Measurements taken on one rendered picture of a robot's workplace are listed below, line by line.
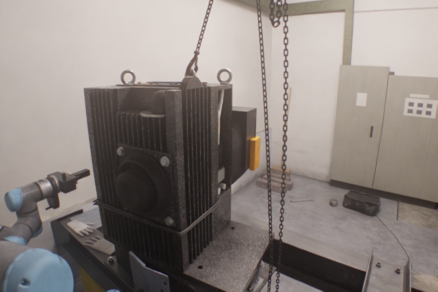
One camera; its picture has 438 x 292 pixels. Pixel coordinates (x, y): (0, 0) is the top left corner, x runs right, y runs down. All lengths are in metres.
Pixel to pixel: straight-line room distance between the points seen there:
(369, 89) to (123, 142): 3.14
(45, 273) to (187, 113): 0.61
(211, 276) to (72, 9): 1.79
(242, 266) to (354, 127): 2.89
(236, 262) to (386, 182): 2.99
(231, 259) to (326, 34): 3.40
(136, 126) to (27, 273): 0.61
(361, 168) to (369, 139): 0.41
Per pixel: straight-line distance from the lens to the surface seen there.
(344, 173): 3.90
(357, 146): 3.75
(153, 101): 0.88
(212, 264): 1.15
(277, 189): 3.68
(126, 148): 1.01
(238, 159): 1.26
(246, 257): 1.18
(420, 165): 3.79
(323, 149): 4.11
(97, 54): 2.04
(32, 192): 1.08
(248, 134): 1.21
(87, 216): 2.06
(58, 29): 1.95
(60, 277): 0.54
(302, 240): 1.72
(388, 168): 3.81
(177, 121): 0.84
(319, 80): 3.97
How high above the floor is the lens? 1.68
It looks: 13 degrees down
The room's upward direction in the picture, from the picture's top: straight up
